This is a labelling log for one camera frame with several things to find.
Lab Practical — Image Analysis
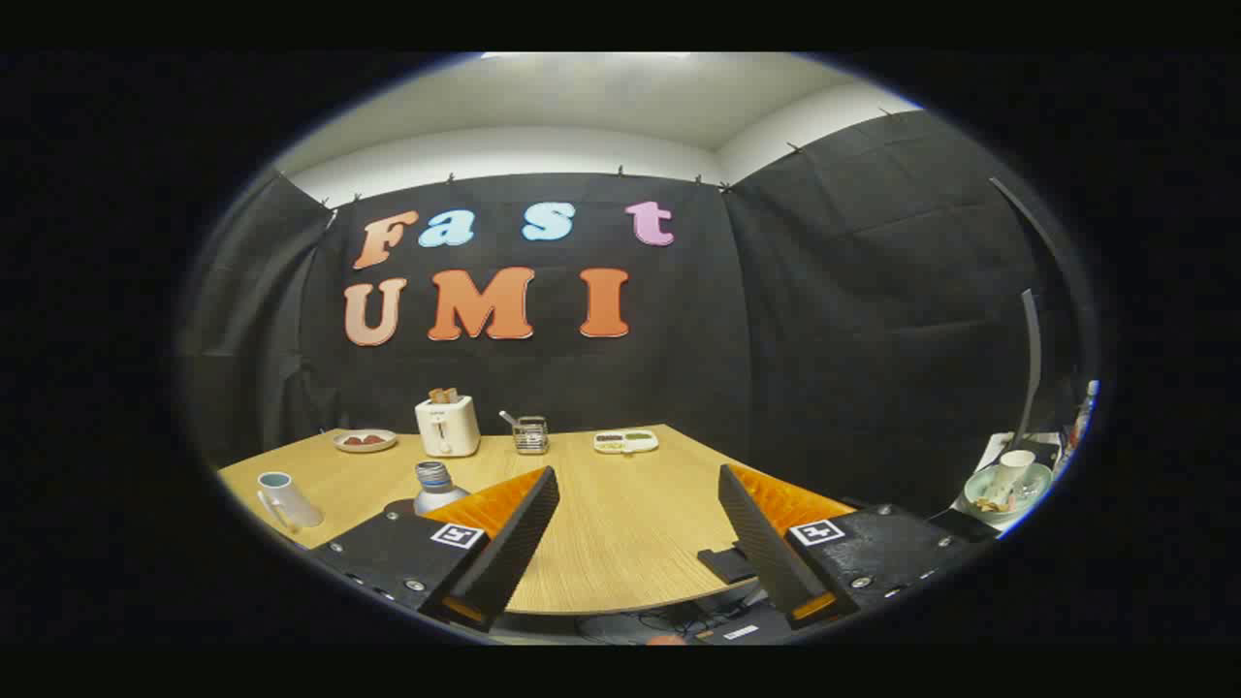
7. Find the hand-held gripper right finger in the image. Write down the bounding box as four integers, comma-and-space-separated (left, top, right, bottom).
717, 463, 1000, 631

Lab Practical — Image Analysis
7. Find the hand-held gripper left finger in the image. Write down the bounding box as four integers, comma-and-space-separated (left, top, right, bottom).
308, 466, 561, 633

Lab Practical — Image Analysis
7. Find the silver juice bottle red label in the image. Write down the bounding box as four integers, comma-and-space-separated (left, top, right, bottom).
414, 461, 471, 516

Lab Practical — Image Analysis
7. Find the white cup with knob handle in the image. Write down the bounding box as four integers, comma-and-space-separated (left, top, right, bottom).
256, 471, 325, 532

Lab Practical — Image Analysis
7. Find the white paper cup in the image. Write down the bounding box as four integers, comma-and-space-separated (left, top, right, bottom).
994, 450, 1036, 505

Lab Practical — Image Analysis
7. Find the flat black device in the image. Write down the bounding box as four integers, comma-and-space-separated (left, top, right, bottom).
697, 545, 759, 585

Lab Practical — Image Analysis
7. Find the wooden table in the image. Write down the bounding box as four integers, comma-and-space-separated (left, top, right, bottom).
217, 424, 767, 617

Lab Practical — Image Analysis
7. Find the white toaster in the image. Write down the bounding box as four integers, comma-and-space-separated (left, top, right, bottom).
415, 395, 482, 459

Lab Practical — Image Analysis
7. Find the white divided snack tray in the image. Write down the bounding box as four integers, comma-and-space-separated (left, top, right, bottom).
593, 429, 660, 455

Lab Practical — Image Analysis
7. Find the black backdrop cloth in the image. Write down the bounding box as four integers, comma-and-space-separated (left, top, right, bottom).
179, 110, 1077, 515

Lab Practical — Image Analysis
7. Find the pale green bowl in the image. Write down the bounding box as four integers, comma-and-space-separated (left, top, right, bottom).
964, 462, 1053, 525

